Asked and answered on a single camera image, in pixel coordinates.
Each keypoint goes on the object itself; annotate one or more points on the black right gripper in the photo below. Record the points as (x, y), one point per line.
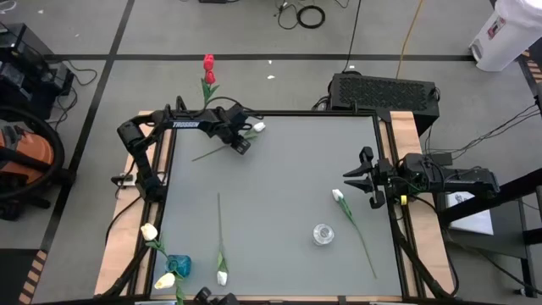
(398, 175)

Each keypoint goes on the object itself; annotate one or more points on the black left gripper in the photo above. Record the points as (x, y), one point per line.
(230, 127)

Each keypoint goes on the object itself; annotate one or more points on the white artificial tulip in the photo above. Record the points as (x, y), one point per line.
(259, 126)
(337, 195)
(222, 278)

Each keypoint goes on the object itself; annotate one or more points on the red artificial tulip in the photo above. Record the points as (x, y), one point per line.
(210, 77)
(208, 62)

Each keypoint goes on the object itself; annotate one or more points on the peach artificial tulip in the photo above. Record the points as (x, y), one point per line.
(165, 281)
(149, 231)

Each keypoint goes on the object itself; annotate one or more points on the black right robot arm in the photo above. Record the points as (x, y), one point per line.
(461, 180)

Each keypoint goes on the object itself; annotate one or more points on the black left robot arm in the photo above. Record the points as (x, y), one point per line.
(186, 124)

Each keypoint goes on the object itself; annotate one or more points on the clear glass vase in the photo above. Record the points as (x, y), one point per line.
(323, 234)

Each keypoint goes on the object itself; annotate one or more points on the blue glass vase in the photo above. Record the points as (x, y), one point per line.
(180, 265)

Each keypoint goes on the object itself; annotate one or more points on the wooden table side board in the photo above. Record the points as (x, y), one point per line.
(404, 120)
(123, 237)

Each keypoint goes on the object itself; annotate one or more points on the black perforated computer case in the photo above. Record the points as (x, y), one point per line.
(383, 93)

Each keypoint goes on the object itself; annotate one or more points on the white paper sheet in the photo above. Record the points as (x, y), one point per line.
(470, 218)

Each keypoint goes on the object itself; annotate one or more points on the black metal cart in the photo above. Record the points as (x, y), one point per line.
(508, 231)

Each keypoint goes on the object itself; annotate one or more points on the orange vacuum cleaner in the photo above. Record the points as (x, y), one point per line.
(50, 120)

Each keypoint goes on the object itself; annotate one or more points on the hazard striped floor mat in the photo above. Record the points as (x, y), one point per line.
(534, 68)
(17, 275)

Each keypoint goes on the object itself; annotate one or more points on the white plastic bin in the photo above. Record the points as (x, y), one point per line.
(508, 34)

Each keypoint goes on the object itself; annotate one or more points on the orange shop vacuum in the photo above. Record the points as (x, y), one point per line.
(29, 150)

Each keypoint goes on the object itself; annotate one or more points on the black equipment cases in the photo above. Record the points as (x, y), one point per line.
(29, 72)

